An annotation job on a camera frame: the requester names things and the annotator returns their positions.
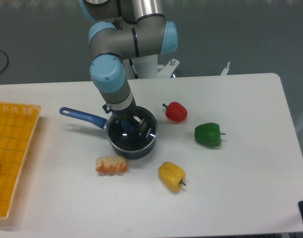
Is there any glass lid with blue knob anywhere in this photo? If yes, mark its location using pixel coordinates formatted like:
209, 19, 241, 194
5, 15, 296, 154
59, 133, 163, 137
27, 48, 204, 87
107, 107, 158, 152

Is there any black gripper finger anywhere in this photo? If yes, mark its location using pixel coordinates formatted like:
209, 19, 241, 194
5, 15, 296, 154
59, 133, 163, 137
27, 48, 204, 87
132, 115, 147, 134

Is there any yellow woven tray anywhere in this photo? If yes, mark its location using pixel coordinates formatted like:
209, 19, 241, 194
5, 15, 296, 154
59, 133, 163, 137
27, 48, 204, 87
0, 102, 41, 220

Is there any green bell pepper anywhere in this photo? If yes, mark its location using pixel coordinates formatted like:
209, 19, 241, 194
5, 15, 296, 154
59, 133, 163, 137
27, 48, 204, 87
194, 122, 225, 148

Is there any dark saucepan with blue handle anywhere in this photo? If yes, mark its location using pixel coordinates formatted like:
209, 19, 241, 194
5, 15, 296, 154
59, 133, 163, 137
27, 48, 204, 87
60, 106, 158, 159

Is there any black cable on floor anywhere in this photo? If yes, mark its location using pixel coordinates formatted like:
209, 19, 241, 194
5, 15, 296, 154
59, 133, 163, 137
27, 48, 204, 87
0, 48, 9, 79

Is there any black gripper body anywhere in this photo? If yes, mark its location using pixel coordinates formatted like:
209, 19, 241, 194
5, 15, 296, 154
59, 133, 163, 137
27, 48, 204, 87
102, 99, 140, 119

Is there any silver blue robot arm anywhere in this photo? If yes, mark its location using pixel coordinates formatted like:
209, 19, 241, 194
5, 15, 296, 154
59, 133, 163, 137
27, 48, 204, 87
79, 0, 178, 129

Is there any black cable on pedestal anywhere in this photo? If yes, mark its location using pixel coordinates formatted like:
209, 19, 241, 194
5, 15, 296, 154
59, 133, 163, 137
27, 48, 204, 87
128, 59, 140, 80

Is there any toy bread slice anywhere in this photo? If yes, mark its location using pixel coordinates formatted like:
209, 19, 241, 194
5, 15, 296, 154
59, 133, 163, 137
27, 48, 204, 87
95, 156, 127, 174

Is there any red bell pepper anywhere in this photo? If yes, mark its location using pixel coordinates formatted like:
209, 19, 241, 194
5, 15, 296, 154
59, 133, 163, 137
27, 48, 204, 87
162, 102, 188, 122

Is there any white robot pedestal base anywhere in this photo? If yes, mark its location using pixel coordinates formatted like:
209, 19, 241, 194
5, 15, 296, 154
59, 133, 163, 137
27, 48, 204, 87
122, 55, 231, 80

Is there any yellow bell pepper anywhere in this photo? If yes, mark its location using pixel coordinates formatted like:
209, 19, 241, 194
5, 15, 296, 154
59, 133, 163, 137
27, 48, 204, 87
158, 162, 186, 193

